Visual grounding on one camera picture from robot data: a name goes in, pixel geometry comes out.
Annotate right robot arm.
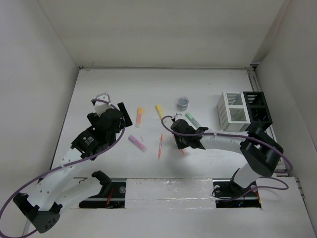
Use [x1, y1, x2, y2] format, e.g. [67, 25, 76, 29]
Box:
[170, 118, 283, 196]

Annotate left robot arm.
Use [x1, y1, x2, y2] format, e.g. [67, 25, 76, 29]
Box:
[13, 99, 133, 234]

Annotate orange highlighter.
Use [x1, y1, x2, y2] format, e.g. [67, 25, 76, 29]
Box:
[136, 107, 143, 128]

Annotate green highlighter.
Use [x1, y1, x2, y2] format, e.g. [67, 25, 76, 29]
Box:
[185, 113, 201, 128]

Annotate jar of paper clips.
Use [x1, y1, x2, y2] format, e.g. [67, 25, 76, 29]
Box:
[177, 97, 189, 111]

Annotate purple highlighter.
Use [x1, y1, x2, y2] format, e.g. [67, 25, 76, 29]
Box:
[128, 135, 147, 153]

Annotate yellow highlighter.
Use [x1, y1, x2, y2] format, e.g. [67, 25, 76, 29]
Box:
[155, 105, 166, 123]

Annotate white slotted organizer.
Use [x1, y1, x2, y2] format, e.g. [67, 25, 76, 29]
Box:
[216, 92, 250, 132]

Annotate black slotted organizer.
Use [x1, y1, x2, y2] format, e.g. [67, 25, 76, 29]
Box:
[243, 91, 272, 131]

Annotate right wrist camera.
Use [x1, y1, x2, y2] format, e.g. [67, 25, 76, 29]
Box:
[174, 114, 183, 120]

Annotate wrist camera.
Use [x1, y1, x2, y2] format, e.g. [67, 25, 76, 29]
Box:
[174, 114, 183, 120]
[92, 92, 111, 117]

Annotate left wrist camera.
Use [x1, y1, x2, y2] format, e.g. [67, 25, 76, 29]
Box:
[92, 92, 111, 117]

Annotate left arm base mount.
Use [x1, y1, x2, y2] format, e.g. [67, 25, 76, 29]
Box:
[79, 171, 127, 209]

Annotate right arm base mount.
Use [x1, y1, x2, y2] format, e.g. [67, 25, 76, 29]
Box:
[211, 178, 262, 208]

